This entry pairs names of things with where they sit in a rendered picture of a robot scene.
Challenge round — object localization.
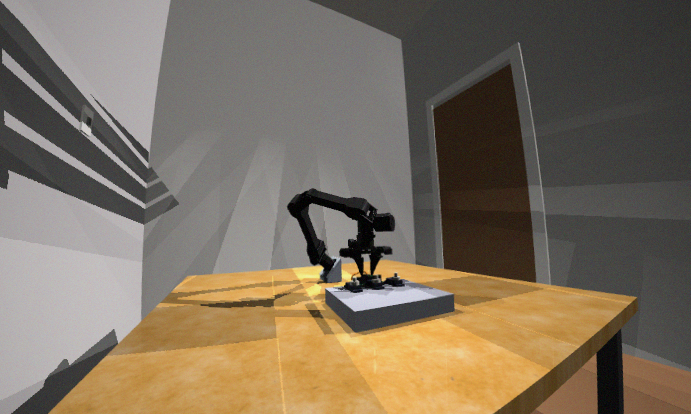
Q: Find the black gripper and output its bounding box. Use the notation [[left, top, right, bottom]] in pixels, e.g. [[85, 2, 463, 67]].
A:
[[339, 232, 393, 276]]

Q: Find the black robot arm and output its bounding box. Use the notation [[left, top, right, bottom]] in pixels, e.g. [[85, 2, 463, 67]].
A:
[[287, 188, 395, 271]]

